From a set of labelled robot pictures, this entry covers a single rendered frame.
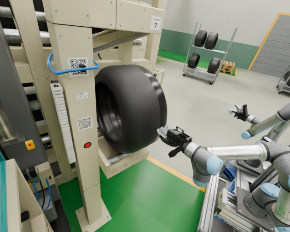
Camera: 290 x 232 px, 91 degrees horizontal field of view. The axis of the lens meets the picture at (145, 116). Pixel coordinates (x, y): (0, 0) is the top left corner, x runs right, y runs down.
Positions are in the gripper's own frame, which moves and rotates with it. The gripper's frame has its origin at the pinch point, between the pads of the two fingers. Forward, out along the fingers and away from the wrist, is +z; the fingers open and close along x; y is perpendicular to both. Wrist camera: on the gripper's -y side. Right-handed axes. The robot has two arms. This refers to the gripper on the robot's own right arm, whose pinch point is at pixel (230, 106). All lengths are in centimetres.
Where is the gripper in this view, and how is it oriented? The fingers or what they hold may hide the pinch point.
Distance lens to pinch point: 183.1
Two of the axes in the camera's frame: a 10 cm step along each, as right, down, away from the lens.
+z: -5.5, -5.2, 6.5
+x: 8.3, -3.2, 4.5
